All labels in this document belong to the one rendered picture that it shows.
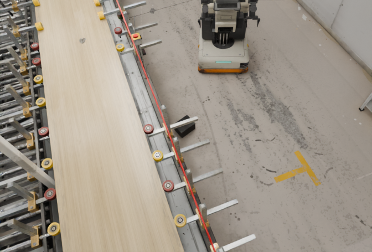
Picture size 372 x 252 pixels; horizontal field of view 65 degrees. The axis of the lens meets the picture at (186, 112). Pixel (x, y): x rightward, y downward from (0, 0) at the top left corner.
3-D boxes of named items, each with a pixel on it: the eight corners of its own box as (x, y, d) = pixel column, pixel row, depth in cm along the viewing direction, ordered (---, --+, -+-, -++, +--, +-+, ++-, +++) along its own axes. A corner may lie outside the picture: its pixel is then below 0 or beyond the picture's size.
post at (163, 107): (171, 136, 248) (164, 103, 209) (172, 139, 247) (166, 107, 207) (168, 138, 248) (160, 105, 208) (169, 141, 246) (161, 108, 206)
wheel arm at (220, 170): (221, 169, 220) (221, 166, 216) (223, 173, 218) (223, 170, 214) (166, 190, 213) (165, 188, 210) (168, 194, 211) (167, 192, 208)
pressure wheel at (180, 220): (182, 232, 195) (181, 229, 185) (172, 225, 198) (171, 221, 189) (189, 222, 198) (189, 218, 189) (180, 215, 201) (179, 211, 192)
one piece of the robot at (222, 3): (212, 11, 308) (213, -7, 290) (239, 11, 305) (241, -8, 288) (212, 21, 299) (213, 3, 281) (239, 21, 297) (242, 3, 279)
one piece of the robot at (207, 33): (202, 34, 394) (201, -25, 325) (242, 33, 390) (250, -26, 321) (201, 51, 376) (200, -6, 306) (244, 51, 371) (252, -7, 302)
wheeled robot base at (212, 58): (199, 37, 410) (199, 23, 389) (244, 37, 405) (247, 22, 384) (197, 74, 373) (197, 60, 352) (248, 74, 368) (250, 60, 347)
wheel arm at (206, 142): (208, 140, 232) (208, 138, 228) (210, 144, 230) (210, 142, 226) (156, 159, 225) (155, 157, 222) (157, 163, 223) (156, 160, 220)
